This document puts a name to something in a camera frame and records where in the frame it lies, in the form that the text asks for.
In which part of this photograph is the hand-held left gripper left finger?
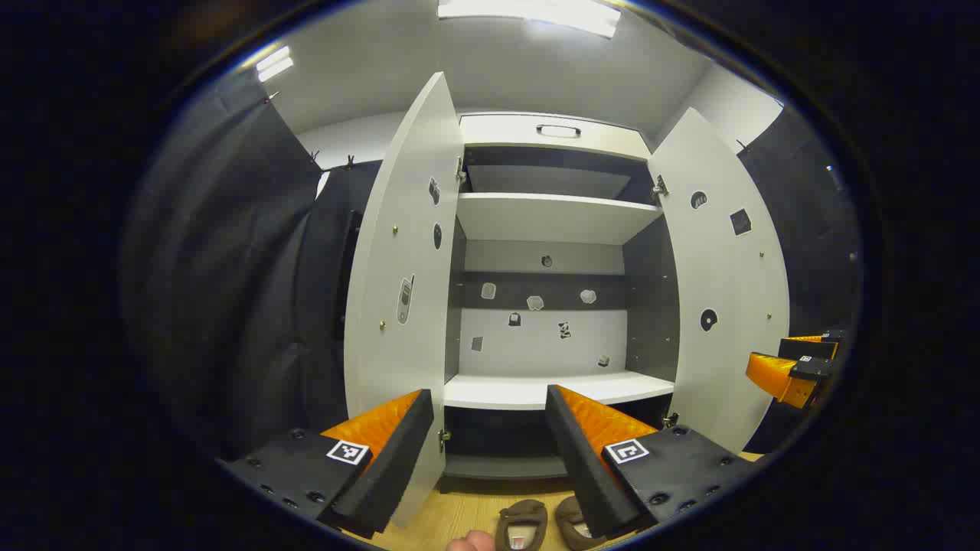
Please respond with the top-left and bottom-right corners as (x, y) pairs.
(217, 389), (436, 540)

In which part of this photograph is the black backdrop cloth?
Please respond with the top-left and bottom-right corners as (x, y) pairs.
(126, 73), (384, 460)
(737, 103), (862, 454)

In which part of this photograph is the white shoe cabinet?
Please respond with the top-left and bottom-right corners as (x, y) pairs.
(443, 111), (682, 481)

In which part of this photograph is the small ceiling light panel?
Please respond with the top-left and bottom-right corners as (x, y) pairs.
(255, 46), (295, 83)

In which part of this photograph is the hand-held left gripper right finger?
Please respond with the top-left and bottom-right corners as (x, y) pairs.
(545, 384), (759, 540)

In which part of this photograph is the large ceiling light panel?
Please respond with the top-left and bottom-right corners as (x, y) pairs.
(436, 0), (622, 39)

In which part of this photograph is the white door with phone sticker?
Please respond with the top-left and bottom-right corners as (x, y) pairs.
(343, 71), (466, 529)

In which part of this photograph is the brown fuzzy shoe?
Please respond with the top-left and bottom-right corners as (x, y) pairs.
(554, 495), (607, 550)
(495, 499), (549, 551)

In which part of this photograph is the white door with cat sticker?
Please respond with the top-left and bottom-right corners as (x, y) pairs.
(647, 107), (791, 454)

